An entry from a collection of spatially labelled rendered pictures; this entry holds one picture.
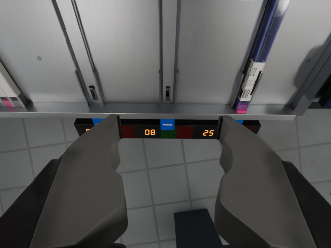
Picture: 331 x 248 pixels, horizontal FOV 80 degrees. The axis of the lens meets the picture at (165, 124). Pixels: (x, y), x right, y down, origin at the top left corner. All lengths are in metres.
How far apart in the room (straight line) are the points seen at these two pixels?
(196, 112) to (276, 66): 0.12
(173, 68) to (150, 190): 0.90
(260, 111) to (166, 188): 0.85
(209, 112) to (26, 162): 1.12
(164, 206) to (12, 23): 1.02
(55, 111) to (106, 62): 0.11
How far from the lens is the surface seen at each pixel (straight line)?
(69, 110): 0.33
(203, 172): 1.10
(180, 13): 0.24
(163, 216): 1.18
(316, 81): 0.32
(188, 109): 0.30
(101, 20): 0.26
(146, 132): 0.38
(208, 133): 0.38
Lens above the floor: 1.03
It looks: 86 degrees down
